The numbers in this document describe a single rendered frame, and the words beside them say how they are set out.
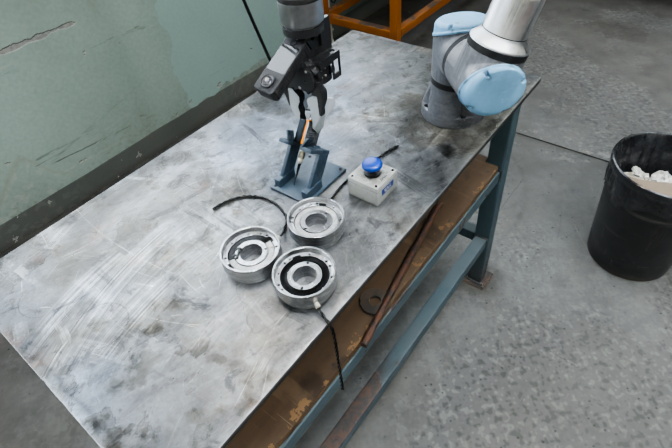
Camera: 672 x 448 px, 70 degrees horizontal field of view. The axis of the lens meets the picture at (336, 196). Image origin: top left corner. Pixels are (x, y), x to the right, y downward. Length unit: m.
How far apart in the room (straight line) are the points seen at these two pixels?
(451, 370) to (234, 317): 0.97
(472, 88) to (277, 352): 0.57
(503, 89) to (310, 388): 0.67
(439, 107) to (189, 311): 0.68
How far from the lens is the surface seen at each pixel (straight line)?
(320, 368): 1.03
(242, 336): 0.79
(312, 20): 0.84
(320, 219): 0.91
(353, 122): 1.16
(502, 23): 0.93
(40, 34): 2.27
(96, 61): 2.38
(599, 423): 1.68
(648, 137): 1.94
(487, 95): 0.95
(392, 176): 0.94
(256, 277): 0.82
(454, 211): 1.29
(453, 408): 1.60
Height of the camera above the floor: 1.46
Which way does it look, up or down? 43 degrees down
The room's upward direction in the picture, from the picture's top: 6 degrees counter-clockwise
